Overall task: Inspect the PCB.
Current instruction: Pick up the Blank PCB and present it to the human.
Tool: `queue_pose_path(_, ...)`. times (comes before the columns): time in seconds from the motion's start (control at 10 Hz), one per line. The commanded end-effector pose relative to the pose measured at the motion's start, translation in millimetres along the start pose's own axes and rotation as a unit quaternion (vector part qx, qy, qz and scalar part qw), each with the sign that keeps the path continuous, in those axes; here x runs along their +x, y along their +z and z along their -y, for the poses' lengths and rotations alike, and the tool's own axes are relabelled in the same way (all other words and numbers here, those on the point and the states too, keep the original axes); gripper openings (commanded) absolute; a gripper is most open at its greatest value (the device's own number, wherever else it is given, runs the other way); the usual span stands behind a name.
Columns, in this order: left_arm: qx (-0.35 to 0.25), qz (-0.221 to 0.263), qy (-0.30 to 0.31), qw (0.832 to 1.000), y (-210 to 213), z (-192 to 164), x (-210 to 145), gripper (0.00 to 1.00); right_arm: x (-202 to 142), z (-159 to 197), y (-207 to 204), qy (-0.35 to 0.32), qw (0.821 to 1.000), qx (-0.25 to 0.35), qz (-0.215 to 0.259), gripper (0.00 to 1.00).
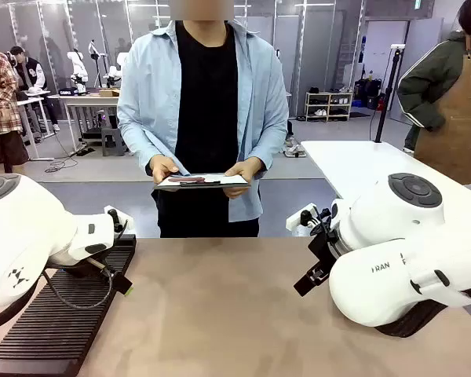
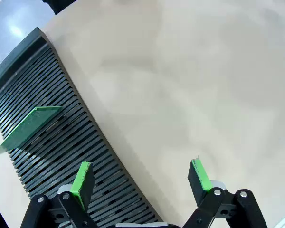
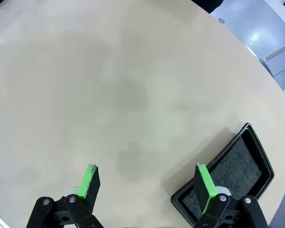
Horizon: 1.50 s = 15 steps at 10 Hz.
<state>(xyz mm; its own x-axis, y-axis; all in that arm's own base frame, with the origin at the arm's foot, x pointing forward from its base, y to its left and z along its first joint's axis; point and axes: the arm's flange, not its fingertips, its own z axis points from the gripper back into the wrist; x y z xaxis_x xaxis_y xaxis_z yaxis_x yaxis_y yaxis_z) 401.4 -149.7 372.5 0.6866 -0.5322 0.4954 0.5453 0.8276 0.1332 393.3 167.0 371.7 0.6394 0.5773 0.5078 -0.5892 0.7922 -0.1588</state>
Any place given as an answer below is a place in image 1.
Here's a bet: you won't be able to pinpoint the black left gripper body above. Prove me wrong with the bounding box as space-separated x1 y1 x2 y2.
54 262 111 276

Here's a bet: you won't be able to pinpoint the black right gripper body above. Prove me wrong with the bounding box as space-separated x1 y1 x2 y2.
308 223 341 272

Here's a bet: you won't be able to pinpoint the thin printed circuit board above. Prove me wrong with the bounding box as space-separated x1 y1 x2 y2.
168 175 208 185

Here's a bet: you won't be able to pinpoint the blue sleeved left forearm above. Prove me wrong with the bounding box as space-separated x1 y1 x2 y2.
239 105 290 174

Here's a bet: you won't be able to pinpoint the blue sleeved right forearm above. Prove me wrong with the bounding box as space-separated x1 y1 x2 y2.
117 105 173 176

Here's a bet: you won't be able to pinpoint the person's left hand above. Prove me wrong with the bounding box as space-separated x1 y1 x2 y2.
222 156 265 199

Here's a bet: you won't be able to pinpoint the person's right hand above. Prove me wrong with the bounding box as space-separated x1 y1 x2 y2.
145 155 181 185

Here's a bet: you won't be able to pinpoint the long black ridged mat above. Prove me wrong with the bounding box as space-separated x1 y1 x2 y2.
0 234 137 374

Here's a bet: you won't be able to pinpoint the large white table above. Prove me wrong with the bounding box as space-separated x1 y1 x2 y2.
300 140 471 223

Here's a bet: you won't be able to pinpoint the shoes on floor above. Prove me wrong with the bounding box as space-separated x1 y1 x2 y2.
283 135 308 159

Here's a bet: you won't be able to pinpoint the grey step stool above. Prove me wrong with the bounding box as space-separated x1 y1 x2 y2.
100 126 126 157

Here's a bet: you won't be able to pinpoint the wooden shoe shelf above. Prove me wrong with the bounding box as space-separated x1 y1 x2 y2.
305 91 354 123

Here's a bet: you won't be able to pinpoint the black bags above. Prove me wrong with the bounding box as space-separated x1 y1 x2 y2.
354 77 386 110

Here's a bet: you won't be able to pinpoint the white background table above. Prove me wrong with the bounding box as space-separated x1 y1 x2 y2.
49 93 121 153

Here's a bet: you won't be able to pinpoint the white standing desk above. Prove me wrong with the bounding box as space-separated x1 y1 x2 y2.
16 90 55 162

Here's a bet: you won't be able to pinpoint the person in plaid shirt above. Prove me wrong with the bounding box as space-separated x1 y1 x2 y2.
0 46 31 178

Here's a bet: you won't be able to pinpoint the person in light blue shirt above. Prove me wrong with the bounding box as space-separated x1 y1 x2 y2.
116 19 290 239

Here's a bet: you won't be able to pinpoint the person in brown apron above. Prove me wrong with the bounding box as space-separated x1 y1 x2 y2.
396 0 471 185

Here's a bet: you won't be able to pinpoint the person in varsity jacket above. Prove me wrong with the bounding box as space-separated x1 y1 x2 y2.
9 46 60 133

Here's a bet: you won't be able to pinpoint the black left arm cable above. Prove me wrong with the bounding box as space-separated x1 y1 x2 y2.
42 258 115 310

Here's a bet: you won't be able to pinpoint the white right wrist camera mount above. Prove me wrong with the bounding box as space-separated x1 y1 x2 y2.
286 203 319 238

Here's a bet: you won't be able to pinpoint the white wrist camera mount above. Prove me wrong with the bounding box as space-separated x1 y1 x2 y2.
104 205 135 236
286 203 319 238

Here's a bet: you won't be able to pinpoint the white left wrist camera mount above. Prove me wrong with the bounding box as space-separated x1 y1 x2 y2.
104 205 135 236

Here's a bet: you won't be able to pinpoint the black floor cable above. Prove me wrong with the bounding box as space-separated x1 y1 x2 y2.
44 145 88 174

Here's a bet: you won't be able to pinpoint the black camera pole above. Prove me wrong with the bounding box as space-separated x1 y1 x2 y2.
374 44 406 144

